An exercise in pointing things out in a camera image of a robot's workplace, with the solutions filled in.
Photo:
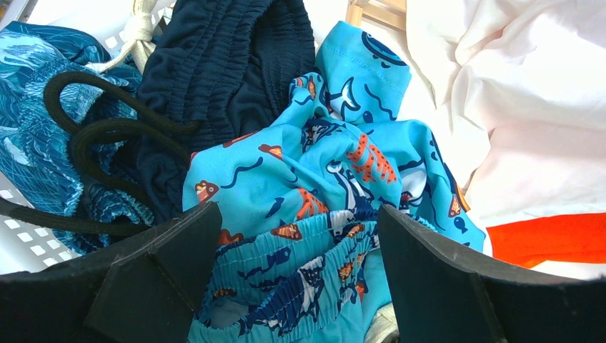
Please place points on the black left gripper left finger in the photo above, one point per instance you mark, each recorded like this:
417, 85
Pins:
145, 288

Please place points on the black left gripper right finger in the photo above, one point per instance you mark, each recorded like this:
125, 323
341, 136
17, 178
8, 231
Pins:
444, 291

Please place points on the teal shark print shorts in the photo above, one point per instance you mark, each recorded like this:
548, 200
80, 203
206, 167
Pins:
299, 256

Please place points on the orange mesh shorts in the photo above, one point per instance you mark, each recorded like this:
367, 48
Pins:
562, 238

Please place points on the blue leaf print shorts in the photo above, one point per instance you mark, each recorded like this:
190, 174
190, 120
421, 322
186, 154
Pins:
34, 149

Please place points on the navy blue shorts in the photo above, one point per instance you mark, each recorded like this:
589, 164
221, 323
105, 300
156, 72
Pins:
220, 70

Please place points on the white plastic basket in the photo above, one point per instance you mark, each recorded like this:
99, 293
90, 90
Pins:
30, 247

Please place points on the white garment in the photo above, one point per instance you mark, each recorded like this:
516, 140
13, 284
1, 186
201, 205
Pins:
514, 91

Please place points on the wooden clothes rack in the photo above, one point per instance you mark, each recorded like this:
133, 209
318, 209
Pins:
389, 13

